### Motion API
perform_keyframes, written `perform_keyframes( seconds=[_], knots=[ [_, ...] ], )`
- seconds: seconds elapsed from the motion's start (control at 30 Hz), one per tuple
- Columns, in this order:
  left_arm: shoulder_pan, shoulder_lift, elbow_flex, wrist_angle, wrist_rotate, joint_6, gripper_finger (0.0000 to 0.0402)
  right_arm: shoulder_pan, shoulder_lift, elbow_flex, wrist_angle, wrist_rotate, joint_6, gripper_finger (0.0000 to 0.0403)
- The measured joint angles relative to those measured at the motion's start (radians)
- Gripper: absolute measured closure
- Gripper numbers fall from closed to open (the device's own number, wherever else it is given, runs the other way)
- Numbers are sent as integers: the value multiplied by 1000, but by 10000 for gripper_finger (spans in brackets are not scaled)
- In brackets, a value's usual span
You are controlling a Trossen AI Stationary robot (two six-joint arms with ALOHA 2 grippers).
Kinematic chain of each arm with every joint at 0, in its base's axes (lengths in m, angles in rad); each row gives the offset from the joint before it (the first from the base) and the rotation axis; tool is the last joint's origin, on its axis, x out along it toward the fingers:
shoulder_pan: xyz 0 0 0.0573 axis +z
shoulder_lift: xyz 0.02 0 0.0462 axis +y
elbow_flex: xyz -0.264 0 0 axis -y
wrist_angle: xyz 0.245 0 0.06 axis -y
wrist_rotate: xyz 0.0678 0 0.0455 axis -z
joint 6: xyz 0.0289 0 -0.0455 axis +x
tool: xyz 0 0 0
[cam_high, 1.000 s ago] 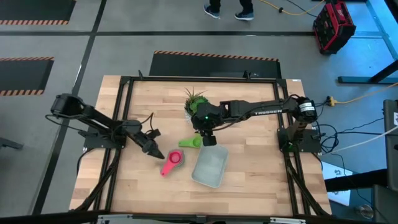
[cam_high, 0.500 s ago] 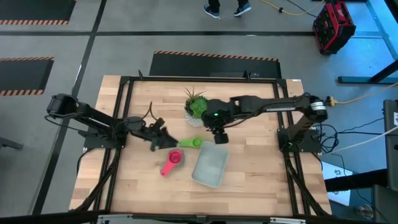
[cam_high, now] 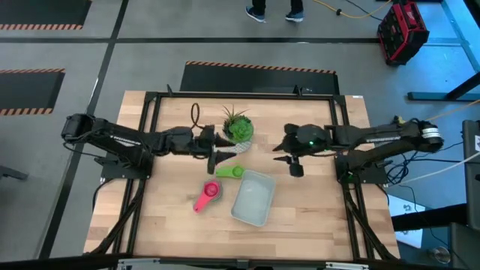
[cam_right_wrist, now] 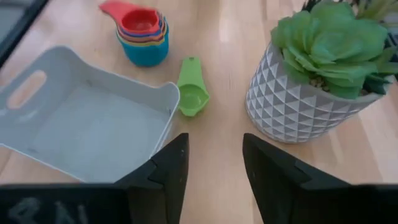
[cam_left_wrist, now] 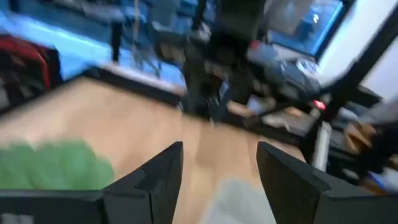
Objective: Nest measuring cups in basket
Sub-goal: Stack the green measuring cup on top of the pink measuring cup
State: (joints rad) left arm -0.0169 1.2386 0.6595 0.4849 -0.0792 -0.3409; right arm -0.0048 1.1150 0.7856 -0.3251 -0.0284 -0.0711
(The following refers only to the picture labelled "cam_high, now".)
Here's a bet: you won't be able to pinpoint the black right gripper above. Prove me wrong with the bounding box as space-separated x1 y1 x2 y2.
272 122 335 179

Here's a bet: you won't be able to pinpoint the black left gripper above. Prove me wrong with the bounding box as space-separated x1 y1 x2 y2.
160 124 243 176

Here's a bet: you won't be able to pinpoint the green measuring cup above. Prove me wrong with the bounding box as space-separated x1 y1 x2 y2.
215 164 245 179

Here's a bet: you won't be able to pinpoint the pink measuring cup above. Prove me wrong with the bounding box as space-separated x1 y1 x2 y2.
193 179 222 215

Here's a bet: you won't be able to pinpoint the clear plastic tray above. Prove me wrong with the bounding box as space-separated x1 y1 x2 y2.
230 169 277 228

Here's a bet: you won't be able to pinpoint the green succulent in white pot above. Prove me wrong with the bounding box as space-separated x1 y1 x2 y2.
221 104 255 154

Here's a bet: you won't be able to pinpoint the black striped-edge floor mat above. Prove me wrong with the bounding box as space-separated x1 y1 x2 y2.
0 0 93 31
0 68 67 116
179 61 341 95

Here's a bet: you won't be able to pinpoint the white floor sheet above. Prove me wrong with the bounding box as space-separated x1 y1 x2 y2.
389 194 427 248

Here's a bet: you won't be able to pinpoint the person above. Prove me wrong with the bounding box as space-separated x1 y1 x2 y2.
245 0 305 23

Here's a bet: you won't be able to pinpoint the dark desk foot bar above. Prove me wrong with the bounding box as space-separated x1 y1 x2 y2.
407 71 480 102

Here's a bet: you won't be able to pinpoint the black desk edge beam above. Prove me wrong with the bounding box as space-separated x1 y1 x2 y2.
391 204 468 232

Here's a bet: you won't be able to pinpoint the red and black tool box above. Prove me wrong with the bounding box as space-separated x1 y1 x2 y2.
376 0 431 67

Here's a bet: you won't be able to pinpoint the metal cup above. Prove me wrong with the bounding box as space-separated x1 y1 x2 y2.
429 245 451 265

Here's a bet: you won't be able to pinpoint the dark grey equipment case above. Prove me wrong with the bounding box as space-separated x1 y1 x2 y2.
461 119 480 230

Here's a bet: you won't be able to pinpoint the dark grey cabinet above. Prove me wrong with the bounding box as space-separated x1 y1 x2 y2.
449 223 480 270

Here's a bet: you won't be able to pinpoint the black overhead crossbar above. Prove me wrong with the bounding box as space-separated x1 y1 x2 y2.
0 253 480 270

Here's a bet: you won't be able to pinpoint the black furniture foot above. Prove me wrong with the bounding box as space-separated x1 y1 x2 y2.
0 164 29 182

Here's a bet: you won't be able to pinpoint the black looped gripper cable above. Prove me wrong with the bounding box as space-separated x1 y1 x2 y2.
190 102 206 131

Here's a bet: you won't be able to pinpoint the black aluminium table frame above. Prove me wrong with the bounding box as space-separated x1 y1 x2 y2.
84 84 401 263

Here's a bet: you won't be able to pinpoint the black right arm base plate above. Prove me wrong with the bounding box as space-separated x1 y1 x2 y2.
335 155 388 185

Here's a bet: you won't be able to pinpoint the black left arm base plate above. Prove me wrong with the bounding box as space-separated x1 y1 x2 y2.
93 149 155 180

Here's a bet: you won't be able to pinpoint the silver metal bracket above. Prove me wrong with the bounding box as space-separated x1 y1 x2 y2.
115 257 161 270
325 261 371 270

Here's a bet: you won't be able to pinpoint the yellow extension cable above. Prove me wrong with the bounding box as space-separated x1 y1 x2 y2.
393 99 480 127
313 0 393 20

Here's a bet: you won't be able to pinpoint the black power cables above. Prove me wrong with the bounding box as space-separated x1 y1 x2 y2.
382 140 466 213

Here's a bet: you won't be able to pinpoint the white cable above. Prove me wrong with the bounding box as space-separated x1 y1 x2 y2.
404 151 480 185

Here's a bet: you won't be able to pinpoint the blue metal desk frame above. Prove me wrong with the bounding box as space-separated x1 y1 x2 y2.
423 0 480 72

